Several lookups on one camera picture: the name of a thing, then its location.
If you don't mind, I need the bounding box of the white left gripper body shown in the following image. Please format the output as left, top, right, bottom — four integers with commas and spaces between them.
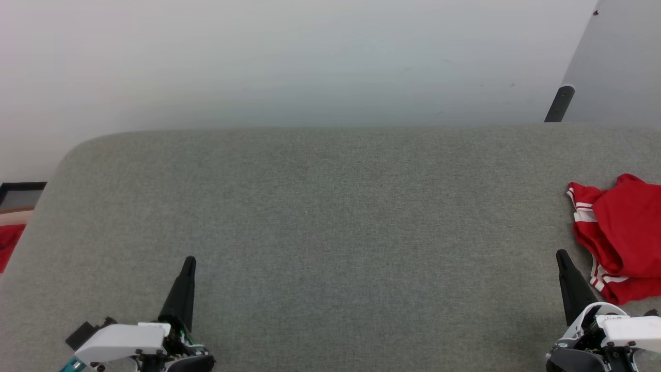
74, 320, 216, 372

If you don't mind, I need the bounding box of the red white basketball jersey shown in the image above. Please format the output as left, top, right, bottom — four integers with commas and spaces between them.
565, 173, 661, 306

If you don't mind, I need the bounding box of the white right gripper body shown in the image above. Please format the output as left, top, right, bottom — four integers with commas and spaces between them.
546, 302, 661, 372

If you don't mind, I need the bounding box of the black slanted pole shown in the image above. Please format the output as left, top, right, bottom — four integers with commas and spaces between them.
543, 85, 576, 123

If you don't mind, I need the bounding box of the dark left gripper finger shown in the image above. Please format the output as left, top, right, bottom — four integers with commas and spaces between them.
157, 255, 197, 334

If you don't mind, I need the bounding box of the crumpled red cloth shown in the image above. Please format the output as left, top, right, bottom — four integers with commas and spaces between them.
0, 223, 27, 275

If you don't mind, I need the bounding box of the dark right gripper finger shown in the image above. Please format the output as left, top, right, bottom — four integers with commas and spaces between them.
555, 249, 600, 327

